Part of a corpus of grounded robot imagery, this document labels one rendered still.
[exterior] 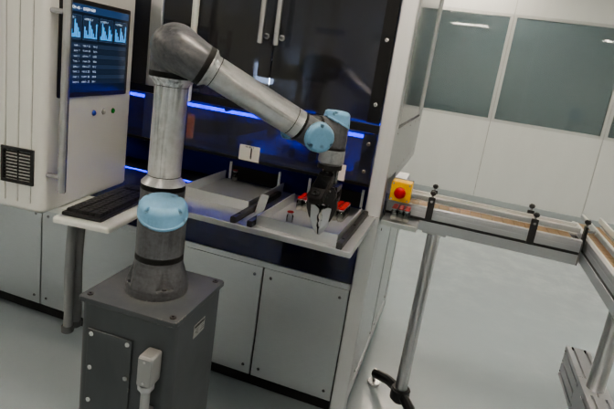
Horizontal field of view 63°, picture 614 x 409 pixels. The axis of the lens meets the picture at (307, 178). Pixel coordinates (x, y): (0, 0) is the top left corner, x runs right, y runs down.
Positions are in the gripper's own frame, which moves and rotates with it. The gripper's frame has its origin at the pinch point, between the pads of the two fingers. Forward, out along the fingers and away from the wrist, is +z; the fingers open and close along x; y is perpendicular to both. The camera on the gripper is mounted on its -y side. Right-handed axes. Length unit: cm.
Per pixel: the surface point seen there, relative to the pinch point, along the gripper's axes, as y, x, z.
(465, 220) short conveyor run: 49, -42, 0
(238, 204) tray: 12.7, 31.4, 1.8
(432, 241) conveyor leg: 53, -32, 12
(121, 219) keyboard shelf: -3, 65, 11
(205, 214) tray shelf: -0.3, 36.8, 3.6
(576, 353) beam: 44, -87, 37
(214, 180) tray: 37, 54, 3
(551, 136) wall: 499, -135, -5
